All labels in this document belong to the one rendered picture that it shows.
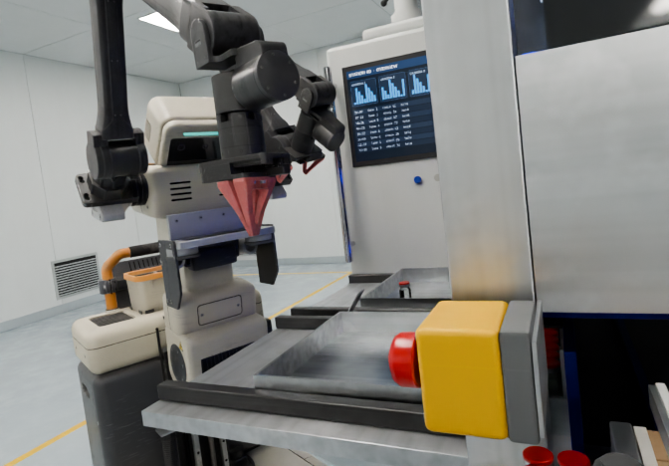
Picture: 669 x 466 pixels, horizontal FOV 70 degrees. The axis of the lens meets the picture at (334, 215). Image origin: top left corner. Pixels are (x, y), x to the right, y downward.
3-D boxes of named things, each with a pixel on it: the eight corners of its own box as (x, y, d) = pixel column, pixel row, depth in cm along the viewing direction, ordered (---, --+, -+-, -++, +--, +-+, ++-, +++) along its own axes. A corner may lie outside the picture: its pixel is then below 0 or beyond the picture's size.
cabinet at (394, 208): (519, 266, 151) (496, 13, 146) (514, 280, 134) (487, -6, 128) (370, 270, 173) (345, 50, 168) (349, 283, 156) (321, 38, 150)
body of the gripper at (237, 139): (265, 167, 56) (257, 105, 56) (198, 178, 60) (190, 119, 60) (293, 167, 62) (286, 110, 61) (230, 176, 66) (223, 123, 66)
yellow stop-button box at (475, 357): (544, 393, 35) (535, 299, 35) (541, 447, 29) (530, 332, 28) (442, 385, 39) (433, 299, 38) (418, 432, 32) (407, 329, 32)
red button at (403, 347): (450, 375, 37) (445, 325, 36) (438, 400, 33) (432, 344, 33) (402, 372, 38) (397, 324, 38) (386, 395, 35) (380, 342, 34)
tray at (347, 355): (563, 337, 67) (561, 313, 66) (570, 436, 43) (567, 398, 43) (341, 331, 81) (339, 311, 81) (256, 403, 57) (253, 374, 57)
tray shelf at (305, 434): (564, 284, 101) (563, 275, 101) (574, 495, 38) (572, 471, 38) (356, 286, 122) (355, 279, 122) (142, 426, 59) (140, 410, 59)
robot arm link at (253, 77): (248, 29, 64) (187, 24, 59) (298, -5, 55) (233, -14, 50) (264, 117, 65) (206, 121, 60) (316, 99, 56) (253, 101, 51)
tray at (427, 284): (563, 280, 97) (562, 263, 97) (565, 320, 73) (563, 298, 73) (402, 283, 111) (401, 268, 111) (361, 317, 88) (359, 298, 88)
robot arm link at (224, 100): (241, 76, 64) (202, 73, 61) (269, 61, 59) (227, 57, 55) (248, 126, 65) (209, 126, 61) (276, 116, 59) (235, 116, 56)
